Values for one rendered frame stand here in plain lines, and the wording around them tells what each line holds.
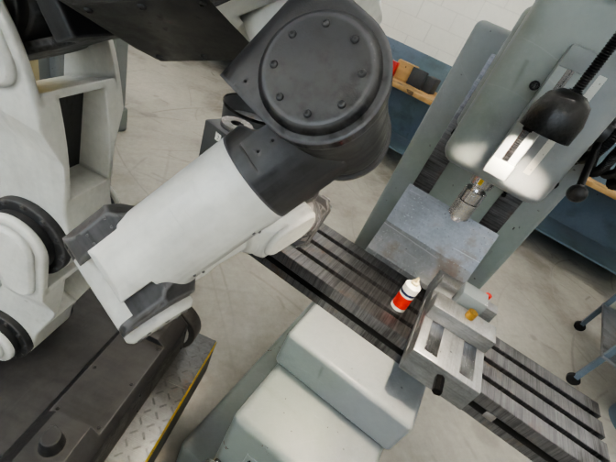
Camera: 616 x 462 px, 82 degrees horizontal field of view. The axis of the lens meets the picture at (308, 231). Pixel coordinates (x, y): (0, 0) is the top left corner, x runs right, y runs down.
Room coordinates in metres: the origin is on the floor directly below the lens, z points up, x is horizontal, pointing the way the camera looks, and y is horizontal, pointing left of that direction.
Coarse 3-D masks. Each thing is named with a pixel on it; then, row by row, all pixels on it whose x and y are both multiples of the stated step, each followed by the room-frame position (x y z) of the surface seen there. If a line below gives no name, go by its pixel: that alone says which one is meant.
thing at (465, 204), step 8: (464, 192) 0.74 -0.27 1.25; (456, 200) 0.75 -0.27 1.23; (464, 200) 0.74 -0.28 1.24; (472, 200) 0.73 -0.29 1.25; (480, 200) 0.74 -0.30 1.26; (456, 208) 0.74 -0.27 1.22; (464, 208) 0.73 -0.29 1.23; (472, 208) 0.73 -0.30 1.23; (456, 216) 0.73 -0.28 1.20; (464, 216) 0.73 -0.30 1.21
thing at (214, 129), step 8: (208, 120) 0.89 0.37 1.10; (216, 120) 0.91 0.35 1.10; (224, 120) 0.90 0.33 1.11; (232, 120) 0.93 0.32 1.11; (240, 120) 0.95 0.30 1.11; (208, 128) 0.88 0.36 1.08; (216, 128) 0.87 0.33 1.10; (224, 128) 0.88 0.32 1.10; (232, 128) 0.88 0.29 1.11; (208, 136) 0.88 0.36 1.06; (216, 136) 0.87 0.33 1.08; (224, 136) 0.86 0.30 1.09; (208, 144) 0.88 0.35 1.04; (200, 152) 0.89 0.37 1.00
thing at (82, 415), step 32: (96, 320) 0.56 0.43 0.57; (32, 352) 0.42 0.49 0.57; (64, 352) 0.45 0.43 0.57; (96, 352) 0.48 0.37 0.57; (128, 352) 0.50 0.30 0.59; (160, 352) 0.54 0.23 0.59; (0, 384) 0.33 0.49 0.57; (32, 384) 0.36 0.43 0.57; (64, 384) 0.38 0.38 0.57; (96, 384) 0.40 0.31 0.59; (128, 384) 0.43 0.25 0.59; (0, 416) 0.28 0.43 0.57; (32, 416) 0.30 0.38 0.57; (64, 416) 0.31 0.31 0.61; (96, 416) 0.34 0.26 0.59; (128, 416) 0.39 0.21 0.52; (0, 448) 0.23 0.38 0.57; (32, 448) 0.24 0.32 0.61; (64, 448) 0.26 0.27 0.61; (96, 448) 0.29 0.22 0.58
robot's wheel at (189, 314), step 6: (186, 312) 0.69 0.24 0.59; (192, 312) 0.71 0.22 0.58; (186, 318) 0.68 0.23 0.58; (192, 318) 0.69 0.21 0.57; (198, 318) 0.71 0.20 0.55; (192, 324) 0.68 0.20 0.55; (198, 324) 0.70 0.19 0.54; (192, 330) 0.67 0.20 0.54; (198, 330) 0.70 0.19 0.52; (186, 336) 0.67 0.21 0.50; (192, 336) 0.67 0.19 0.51; (186, 342) 0.67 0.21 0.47
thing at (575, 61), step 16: (576, 48) 0.63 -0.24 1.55; (560, 64) 0.64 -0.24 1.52; (576, 64) 0.63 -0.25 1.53; (560, 80) 0.63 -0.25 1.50; (576, 80) 0.63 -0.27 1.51; (512, 128) 0.64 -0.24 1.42; (528, 128) 0.63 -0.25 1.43; (512, 144) 0.63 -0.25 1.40; (528, 144) 0.63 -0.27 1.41; (496, 160) 0.63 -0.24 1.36; (512, 160) 0.63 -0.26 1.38; (496, 176) 0.63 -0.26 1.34
